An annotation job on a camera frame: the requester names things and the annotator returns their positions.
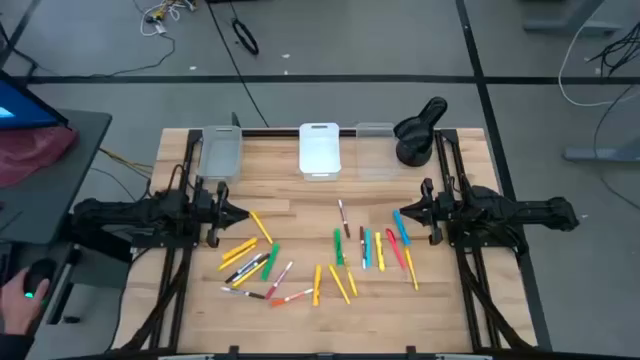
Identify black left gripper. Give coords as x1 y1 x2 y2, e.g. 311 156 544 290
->
206 181 250 249

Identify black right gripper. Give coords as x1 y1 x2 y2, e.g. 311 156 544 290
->
399 178 444 246

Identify blue highlighter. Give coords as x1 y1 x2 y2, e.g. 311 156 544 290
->
392 209 412 247

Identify pink highlighter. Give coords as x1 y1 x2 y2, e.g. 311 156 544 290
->
385 228 407 270

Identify black whiteboard marker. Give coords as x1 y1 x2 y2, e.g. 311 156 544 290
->
224 253 269 284

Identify green highlighter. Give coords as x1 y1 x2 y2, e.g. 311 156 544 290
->
333 228 345 267
260 243 281 282

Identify dark red Expo marker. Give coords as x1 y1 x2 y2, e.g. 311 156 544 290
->
337 199 351 239

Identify pink Expo marker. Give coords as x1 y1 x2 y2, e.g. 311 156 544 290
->
264 261 294 300

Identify slim yellow highlighter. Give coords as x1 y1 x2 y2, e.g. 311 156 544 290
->
328 263 352 305
342 254 359 297

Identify orange Expo marker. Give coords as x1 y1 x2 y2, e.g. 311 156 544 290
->
270 288 314 307

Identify thick yellow Sharpie highlighter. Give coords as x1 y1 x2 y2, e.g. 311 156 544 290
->
312 264 323 307

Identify person's forearm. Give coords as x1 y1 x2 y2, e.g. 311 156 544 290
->
0 331 35 360

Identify grey translucent plastic bin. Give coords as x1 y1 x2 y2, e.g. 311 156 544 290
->
197 124 244 182

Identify black desk lamp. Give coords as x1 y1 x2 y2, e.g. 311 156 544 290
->
393 96 449 167

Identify clear plastic bin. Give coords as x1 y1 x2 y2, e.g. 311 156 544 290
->
355 122 400 181

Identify white plastic bin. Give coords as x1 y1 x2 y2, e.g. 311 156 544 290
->
298 122 343 182

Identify black side desk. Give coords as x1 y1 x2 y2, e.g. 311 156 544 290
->
0 108 113 246

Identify grey desk foot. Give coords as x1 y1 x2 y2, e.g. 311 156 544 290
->
522 0 624 37
562 133 640 163

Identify black computer mouse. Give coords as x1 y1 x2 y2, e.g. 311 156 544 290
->
22 257 58 301

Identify red cloth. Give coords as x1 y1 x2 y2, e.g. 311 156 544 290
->
0 124 80 189

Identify person's hand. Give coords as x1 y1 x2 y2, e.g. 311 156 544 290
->
0 268 51 337

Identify laptop screen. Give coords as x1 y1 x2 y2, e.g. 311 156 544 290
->
0 69 70 130

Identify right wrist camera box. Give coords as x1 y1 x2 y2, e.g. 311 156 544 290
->
439 192 459 224

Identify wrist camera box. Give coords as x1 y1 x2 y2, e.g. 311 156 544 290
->
193 189 215 224
439 192 459 224

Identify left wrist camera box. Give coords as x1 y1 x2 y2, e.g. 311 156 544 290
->
193 189 215 224

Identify long black floor cable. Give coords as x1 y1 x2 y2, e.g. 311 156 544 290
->
207 0 270 128

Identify yellow cables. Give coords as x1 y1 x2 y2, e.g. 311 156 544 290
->
98 146 154 177

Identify black coiled cable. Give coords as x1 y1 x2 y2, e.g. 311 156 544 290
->
231 18 261 56

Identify white floor cable bundle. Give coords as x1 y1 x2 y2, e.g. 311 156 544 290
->
139 0 197 38

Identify black floor cable bundle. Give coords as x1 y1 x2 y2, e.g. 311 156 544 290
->
585 22 640 85

